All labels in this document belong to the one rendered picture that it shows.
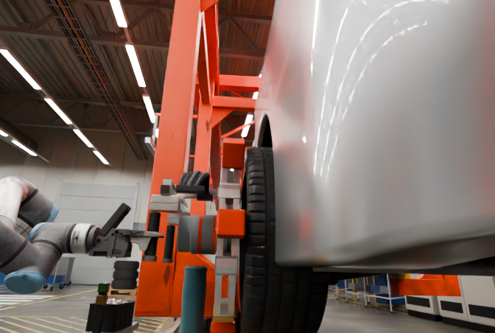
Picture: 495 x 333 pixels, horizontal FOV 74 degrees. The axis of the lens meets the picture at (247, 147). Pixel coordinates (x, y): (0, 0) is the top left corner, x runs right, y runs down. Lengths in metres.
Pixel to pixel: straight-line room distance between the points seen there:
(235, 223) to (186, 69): 1.30
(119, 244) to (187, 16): 1.56
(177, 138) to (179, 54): 0.54
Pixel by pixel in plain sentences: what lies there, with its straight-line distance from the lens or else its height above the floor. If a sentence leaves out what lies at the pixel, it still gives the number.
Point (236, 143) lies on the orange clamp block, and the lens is 1.08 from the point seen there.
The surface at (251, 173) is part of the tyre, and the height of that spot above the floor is 1.01.
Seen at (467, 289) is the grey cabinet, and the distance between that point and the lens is 6.12.
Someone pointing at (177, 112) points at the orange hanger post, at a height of 1.55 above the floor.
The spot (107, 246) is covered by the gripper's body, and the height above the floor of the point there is 0.79.
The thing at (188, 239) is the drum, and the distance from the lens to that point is 1.20.
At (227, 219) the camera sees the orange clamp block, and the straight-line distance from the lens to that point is 0.89.
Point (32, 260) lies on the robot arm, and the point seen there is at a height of 0.74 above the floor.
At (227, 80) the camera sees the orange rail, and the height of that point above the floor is 3.31.
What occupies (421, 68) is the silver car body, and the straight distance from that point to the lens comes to 0.41.
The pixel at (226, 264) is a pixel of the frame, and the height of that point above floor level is 0.74.
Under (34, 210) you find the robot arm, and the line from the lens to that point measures 1.60.
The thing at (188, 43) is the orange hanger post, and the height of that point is 2.01.
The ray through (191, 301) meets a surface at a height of 0.62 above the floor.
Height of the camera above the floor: 0.74
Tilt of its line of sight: 20 degrees up
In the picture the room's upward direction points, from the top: 2 degrees clockwise
